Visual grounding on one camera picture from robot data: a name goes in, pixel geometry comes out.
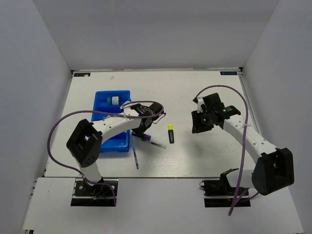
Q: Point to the blue compartment tray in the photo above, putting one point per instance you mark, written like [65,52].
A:
[113,139]

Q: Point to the aluminium table edge rail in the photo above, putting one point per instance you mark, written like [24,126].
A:
[255,90]

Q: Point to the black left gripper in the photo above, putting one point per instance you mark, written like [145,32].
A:
[138,130]

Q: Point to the corner label sticker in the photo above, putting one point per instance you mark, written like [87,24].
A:
[228,73]
[82,74]

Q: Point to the blue gel jar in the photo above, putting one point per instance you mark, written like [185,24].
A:
[113,101]

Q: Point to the blue white pen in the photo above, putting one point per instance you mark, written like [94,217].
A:
[135,157]

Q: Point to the yellow cap highlighter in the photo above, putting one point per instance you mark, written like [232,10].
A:
[171,134]

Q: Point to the purple cap black marker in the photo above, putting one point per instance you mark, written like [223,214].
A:
[146,137]

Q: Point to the right corner label sticker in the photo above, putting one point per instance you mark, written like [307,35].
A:
[228,73]

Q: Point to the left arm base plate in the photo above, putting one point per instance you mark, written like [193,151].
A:
[85,195]

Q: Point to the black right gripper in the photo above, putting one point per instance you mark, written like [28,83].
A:
[197,127]

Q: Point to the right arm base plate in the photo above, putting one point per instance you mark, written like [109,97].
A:
[216,195]

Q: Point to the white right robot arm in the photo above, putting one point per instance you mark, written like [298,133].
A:
[273,166]

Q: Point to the left corner label sticker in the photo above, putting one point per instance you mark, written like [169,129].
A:
[82,74]

